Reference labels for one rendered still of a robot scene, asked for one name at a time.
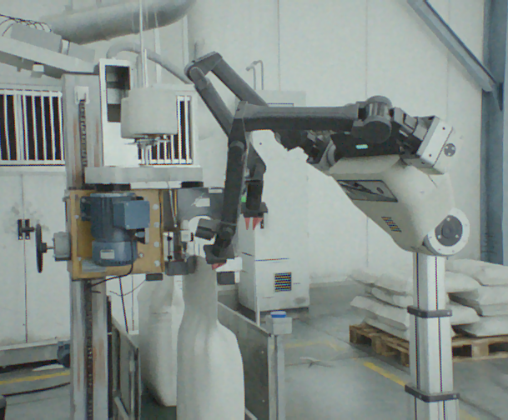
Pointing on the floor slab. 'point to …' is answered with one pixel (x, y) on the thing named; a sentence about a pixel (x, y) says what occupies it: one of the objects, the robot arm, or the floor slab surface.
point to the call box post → (279, 377)
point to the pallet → (383, 342)
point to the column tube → (77, 292)
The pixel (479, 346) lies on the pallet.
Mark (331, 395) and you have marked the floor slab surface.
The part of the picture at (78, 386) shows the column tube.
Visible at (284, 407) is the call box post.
